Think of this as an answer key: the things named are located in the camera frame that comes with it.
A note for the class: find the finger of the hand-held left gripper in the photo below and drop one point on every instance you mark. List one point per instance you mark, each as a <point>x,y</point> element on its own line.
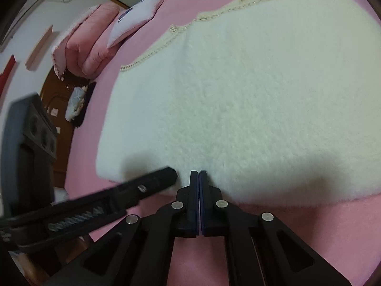
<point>148,183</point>

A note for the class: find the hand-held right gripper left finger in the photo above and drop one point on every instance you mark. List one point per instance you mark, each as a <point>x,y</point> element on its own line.
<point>193,196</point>

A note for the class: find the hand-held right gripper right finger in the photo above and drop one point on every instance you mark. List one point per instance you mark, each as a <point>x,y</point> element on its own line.
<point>203,196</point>

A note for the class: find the white fluffy braid-trimmed cardigan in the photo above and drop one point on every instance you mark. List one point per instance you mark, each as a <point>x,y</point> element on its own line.
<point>238,95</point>

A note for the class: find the grey patterned cloth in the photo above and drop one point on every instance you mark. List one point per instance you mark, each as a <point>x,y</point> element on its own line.
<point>74,104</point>

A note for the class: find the black cloth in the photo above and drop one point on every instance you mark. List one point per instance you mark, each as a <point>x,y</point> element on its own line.
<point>84,113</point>

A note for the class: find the pink fleece bed blanket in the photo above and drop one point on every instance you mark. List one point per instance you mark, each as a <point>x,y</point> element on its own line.
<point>297,229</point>

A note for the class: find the pink frilled pillow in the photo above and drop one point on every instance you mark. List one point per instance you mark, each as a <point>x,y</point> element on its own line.
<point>59,55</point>

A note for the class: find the folded pink quilt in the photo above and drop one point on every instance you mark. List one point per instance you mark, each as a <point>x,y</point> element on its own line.
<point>92,44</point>

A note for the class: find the white printed cushion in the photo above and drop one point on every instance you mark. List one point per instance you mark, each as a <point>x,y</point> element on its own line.
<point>134,18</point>

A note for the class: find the red wall board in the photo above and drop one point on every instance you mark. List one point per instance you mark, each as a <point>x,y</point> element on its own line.
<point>7,74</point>

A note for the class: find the pink wall board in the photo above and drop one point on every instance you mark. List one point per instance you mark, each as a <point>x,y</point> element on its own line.
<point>38,49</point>

